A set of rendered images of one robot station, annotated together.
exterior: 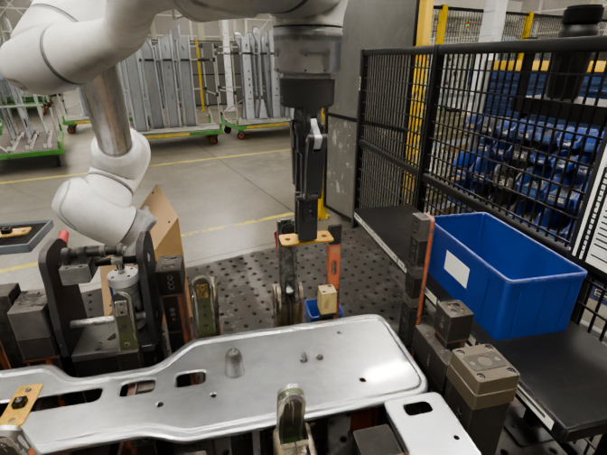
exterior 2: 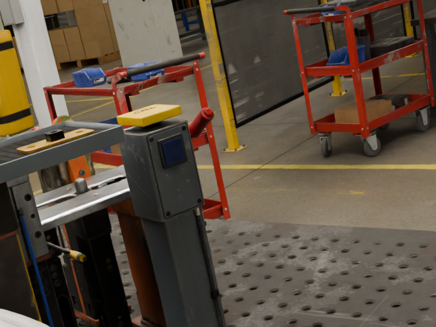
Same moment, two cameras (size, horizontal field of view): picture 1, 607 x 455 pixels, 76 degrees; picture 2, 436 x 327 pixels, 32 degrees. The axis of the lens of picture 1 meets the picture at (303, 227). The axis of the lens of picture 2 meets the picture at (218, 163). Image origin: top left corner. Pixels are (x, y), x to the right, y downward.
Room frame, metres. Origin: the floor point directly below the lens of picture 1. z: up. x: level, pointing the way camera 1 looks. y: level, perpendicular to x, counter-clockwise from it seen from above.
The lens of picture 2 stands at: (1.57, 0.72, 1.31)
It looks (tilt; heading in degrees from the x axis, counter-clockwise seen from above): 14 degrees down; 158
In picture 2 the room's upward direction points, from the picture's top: 12 degrees counter-clockwise
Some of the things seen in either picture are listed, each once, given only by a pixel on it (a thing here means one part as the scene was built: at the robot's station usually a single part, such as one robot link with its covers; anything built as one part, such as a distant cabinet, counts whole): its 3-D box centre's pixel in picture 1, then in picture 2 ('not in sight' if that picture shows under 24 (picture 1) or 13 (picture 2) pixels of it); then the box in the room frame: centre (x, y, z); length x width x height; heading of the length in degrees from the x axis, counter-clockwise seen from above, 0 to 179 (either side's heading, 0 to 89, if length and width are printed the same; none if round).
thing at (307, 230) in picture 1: (307, 218); not in sight; (0.55, -0.01, 1.29); 0.03 x 0.01 x 0.07; 103
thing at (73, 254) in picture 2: not in sight; (61, 250); (0.60, 0.87, 1.00); 0.12 x 0.01 x 0.01; 13
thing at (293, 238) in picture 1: (305, 236); not in sight; (0.56, 0.00, 1.25); 0.08 x 0.04 x 0.01; 103
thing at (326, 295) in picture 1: (324, 356); not in sight; (0.69, -0.05, 0.88); 0.04 x 0.04 x 0.36; 13
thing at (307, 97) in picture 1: (306, 111); not in sight; (0.56, 0.00, 1.44); 0.08 x 0.07 x 0.09; 13
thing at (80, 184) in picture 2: not in sight; (82, 189); (0.33, 0.97, 1.00); 0.02 x 0.02 x 0.04
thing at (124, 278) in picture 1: (120, 340); not in sight; (0.67, 0.40, 0.94); 0.18 x 0.13 x 0.49; 103
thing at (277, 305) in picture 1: (288, 351); not in sight; (0.72, 0.04, 0.88); 0.07 x 0.06 x 0.35; 13
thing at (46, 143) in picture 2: not in sight; (54, 136); (0.71, 0.88, 1.17); 0.08 x 0.04 x 0.01; 101
